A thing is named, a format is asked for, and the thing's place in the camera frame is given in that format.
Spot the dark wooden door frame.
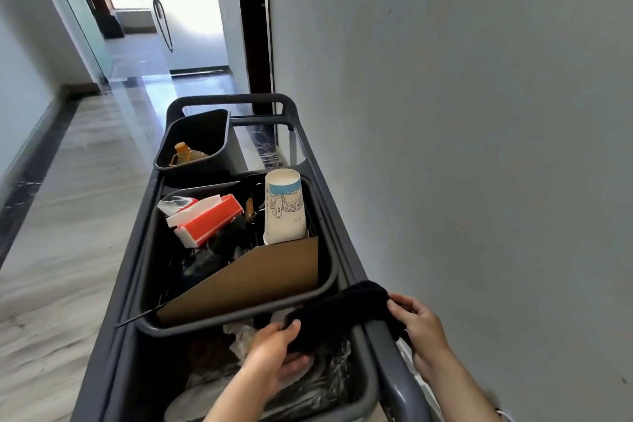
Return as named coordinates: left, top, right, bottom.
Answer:
left=231, top=0, right=276, bottom=117

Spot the orange capped bottle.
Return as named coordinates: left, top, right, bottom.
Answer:
left=169, top=142, right=209, bottom=166

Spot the person's left forearm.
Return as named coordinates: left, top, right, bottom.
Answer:
left=202, top=371, right=280, bottom=422

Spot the black plastic bag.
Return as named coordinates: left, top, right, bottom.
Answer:
left=179, top=214, right=258, bottom=291

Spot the brown cardboard sheet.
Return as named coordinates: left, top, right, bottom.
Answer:
left=157, top=237, right=319, bottom=326

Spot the grey bin with clear liner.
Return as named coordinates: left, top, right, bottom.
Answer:
left=163, top=318, right=380, bottom=422

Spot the person's left hand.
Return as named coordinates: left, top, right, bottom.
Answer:
left=238, top=320, right=315, bottom=404

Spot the orange and white tissue pack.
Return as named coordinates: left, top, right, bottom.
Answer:
left=166, top=194, right=244, bottom=249

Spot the person's right hand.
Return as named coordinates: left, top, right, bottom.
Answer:
left=387, top=293, right=450, bottom=384

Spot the clear plastic wrapper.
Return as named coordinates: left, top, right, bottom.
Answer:
left=157, top=196, right=199, bottom=218

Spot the black cloth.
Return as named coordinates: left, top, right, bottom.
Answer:
left=283, top=281, right=410, bottom=355

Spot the person's right forearm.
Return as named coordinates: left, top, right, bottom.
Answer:
left=423, top=351, right=506, bottom=422

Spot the white printed paper cup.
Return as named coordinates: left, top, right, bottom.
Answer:
left=262, top=168, right=309, bottom=246

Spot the frosted glass door panel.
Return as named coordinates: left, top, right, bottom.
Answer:
left=38, top=0, right=115, bottom=82

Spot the dark grey service cart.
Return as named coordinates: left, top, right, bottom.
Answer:
left=71, top=93, right=436, bottom=422

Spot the small black bin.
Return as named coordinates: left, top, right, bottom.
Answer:
left=154, top=109, right=233, bottom=175

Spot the glass door with metal handle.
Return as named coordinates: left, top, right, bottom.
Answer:
left=130, top=0, right=231, bottom=76

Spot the thin black rod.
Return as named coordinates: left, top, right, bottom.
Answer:
left=116, top=304, right=170, bottom=328

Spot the large black bin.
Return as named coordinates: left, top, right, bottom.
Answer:
left=135, top=175, right=340, bottom=337

